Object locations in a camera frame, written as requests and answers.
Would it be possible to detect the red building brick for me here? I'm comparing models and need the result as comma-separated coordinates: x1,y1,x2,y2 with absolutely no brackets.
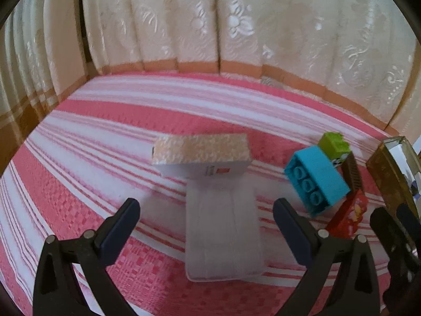
325,192,369,239

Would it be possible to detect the blue building brick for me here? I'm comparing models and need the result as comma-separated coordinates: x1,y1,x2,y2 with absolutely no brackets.
284,146,351,218

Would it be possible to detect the pink striped bedspread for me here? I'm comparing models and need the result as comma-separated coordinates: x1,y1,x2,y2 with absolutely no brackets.
0,71,421,316

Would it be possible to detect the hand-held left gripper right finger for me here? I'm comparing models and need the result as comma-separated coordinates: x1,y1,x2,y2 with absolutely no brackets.
273,198,390,316

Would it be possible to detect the gold metal tin box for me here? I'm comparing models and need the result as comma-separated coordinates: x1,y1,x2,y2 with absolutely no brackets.
366,136,421,219

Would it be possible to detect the white paper sheet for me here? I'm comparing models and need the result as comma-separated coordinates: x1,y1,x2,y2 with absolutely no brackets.
391,142,418,172

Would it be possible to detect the cream floral curtain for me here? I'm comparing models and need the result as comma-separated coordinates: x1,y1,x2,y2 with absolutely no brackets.
0,0,421,172

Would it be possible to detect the white packet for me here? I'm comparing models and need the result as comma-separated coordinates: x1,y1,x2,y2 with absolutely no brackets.
184,181,268,282

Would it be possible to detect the brown toy track piece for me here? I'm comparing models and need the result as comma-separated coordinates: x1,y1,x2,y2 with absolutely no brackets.
340,154,365,194

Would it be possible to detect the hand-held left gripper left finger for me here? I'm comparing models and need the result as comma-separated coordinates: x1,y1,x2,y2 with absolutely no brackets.
33,198,141,316

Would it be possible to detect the white box with red label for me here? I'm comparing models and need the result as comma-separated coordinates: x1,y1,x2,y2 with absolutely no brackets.
152,133,252,180

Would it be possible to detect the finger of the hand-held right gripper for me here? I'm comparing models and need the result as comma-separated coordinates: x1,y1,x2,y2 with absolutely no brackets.
396,204,421,249
370,208,421,316

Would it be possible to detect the green building brick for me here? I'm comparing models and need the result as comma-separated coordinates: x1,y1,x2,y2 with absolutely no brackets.
317,132,352,167

